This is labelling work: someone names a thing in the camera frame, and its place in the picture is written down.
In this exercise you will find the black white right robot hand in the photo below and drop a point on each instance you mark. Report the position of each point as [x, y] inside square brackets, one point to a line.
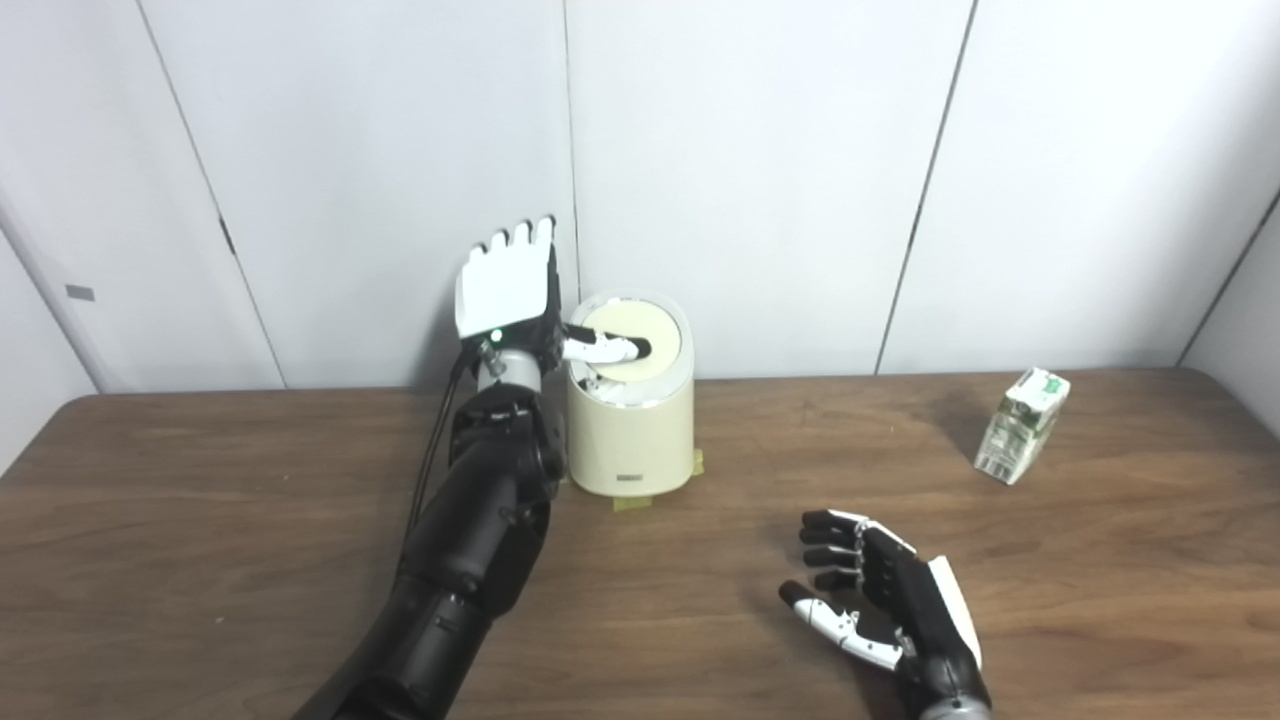
[915, 610]

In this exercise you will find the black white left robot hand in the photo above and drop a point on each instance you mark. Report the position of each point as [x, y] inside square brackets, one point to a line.
[500, 290]

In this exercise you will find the cream round bin lid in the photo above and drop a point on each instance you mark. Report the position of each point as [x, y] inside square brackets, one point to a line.
[655, 322]

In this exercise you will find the green white milk carton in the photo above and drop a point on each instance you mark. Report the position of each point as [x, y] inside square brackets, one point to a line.
[1020, 430]

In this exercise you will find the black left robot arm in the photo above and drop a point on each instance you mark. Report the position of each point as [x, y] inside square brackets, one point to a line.
[470, 540]

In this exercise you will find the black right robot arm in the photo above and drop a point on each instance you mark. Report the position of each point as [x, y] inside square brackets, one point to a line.
[955, 711]

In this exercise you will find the cream-colored bin body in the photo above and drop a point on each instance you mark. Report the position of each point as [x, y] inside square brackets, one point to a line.
[630, 440]

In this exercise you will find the black wall panel hinge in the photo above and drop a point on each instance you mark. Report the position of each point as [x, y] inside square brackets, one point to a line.
[227, 236]

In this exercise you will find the gray wall label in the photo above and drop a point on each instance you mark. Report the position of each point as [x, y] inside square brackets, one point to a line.
[80, 293]

